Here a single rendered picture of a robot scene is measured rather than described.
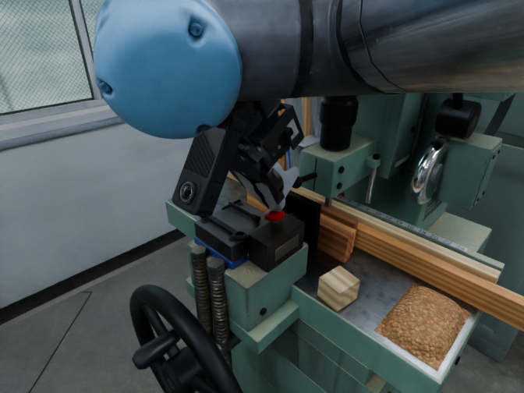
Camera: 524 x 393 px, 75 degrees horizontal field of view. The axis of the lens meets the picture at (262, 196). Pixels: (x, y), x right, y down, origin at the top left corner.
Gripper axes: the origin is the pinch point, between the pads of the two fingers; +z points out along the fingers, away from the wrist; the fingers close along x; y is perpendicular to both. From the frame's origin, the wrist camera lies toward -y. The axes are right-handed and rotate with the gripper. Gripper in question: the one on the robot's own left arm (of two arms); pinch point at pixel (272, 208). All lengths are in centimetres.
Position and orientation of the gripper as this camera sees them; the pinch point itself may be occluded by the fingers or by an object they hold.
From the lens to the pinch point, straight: 49.0
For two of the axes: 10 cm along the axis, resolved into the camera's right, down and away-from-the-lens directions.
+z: 3.5, 5.7, 7.4
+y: 6.1, -7.4, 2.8
